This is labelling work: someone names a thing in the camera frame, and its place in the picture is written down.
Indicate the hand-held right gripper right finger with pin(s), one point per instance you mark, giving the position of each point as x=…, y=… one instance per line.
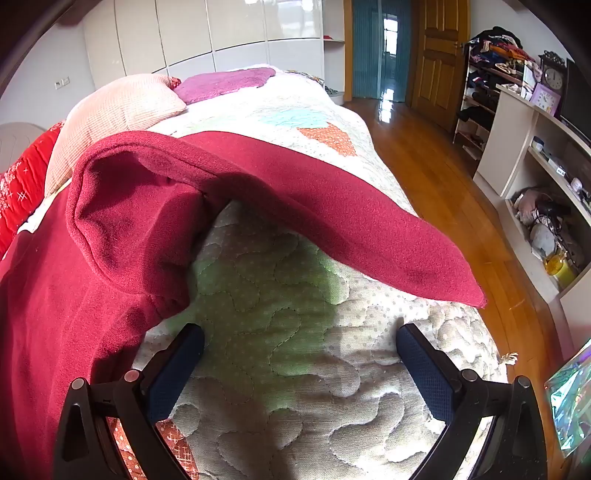
x=427, y=374

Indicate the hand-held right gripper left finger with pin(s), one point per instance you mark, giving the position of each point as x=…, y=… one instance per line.
x=173, y=374

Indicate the dark red garment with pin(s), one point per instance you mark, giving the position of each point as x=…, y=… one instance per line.
x=115, y=230

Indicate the pile of mixed clothes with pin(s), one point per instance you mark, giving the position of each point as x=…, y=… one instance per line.
x=501, y=46

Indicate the patchwork bed quilt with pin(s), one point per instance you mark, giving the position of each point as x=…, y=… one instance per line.
x=277, y=323

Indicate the iridescent box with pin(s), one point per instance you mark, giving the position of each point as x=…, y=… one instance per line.
x=572, y=397

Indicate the yellow jar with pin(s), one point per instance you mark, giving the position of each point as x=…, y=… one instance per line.
x=563, y=272

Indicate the pink soft bag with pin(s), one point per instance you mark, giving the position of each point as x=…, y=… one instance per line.
x=528, y=203

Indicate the red floral duvet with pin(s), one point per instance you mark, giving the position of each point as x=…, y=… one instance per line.
x=23, y=184

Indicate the white television cabinet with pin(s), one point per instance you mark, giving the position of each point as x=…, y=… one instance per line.
x=508, y=134

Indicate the white storage rack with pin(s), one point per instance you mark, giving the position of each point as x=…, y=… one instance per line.
x=475, y=115

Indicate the pink pillow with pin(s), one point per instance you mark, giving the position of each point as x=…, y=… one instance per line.
x=115, y=110

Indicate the magenta fleece blanket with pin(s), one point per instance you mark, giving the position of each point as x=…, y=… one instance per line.
x=217, y=83

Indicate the purple alarm clock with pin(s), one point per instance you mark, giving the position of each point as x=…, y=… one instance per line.
x=547, y=99

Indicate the black television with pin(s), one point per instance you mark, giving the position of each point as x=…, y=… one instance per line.
x=577, y=101

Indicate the wooden door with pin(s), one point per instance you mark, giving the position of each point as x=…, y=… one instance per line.
x=438, y=60

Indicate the dark ornate clock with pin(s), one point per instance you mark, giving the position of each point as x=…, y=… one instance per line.
x=553, y=78

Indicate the teal curtain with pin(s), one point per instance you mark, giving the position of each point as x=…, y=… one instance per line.
x=367, y=46

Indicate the white glossy wardrobe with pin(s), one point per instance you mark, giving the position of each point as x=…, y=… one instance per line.
x=207, y=27

